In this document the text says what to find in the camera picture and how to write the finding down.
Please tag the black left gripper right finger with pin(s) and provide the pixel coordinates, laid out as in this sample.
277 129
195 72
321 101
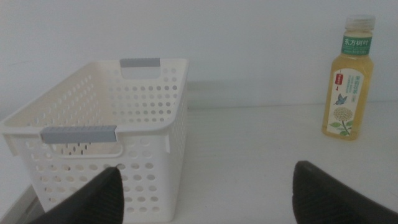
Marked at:
323 202

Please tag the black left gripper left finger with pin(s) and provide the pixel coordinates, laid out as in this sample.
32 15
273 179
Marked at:
99 202

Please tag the yellow tea bottle green label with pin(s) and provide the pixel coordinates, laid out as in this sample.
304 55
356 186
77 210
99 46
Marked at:
348 68

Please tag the white perforated plastic basket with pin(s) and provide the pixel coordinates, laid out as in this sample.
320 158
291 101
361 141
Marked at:
77 134

